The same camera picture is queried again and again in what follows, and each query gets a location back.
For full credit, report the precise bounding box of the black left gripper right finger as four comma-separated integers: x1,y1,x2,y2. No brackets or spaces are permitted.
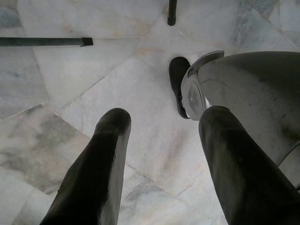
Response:
198,105,300,225

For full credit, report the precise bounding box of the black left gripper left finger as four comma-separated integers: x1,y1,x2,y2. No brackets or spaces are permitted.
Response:
39,107,132,225

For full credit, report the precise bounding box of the black robot left foot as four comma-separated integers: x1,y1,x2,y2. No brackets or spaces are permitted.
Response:
168,56,192,120

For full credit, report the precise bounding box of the pink marble folding table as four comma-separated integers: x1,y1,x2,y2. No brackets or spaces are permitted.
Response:
167,0,177,26

